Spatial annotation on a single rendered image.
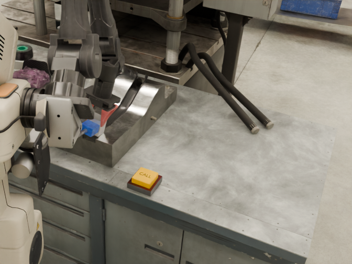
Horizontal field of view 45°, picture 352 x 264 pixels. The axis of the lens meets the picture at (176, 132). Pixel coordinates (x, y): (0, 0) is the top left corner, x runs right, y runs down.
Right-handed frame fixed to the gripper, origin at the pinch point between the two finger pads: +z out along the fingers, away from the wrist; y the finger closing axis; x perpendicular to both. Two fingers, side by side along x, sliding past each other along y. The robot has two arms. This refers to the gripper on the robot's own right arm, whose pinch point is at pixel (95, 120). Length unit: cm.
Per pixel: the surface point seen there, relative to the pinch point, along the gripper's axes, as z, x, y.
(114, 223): 35.5, -3.0, -14.6
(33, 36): 17, -74, 79
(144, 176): 7.6, 3.7, -21.6
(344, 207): 57, -128, -104
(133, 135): 6.4, -12.9, -8.8
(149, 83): -5.2, -30.9, -2.5
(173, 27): -18, -68, 7
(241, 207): 6, -2, -51
